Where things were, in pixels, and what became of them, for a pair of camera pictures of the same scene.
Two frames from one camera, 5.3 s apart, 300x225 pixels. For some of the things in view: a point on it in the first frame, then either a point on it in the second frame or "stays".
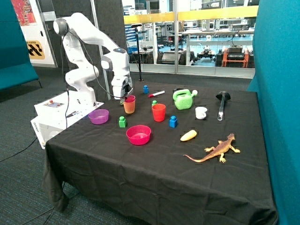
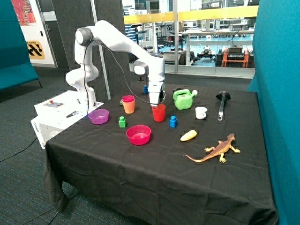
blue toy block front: (173, 122) stays
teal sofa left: (16, 65) stays
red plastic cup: (159, 110) stays
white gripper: (122, 85) -> (157, 93)
